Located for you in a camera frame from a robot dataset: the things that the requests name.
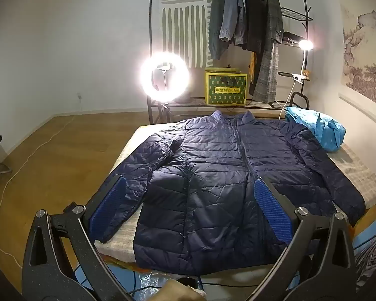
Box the yellow patterned box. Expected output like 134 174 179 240
205 67 248 105

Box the dark grey hanging jacket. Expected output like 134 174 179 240
208 0 225 60

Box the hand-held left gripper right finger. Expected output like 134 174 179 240
241 176 362 301

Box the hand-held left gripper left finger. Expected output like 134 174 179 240
21 174 127 301

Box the striped wall hanging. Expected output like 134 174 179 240
158 0 214 69

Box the landscape wall scroll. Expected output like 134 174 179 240
338 2 376 110

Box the black metal clothes rack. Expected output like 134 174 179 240
147 0 314 124

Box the zebra striped cloth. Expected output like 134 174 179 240
354 235 376 301

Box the beige cloth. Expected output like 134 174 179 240
157 280 207 301

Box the black hanging coat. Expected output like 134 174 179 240
242 0 264 54

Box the navy puffer jacket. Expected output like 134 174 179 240
88 110 365 278

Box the yellow scarf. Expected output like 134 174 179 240
248 52 257 82

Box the black metal bed rail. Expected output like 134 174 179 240
290 92 311 110

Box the grey plaid coat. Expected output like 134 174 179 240
249 0 284 102

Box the white clip lamp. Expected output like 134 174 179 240
293 39 314 84

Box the blue denim shirt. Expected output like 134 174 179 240
219 0 247 46

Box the white floor cable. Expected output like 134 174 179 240
0 94 82 234

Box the light blue cloth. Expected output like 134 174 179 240
285 107 346 153

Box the white lamp cable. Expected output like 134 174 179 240
280 82 297 120

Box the clear plastic sheet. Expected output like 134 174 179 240
107 257 207 301

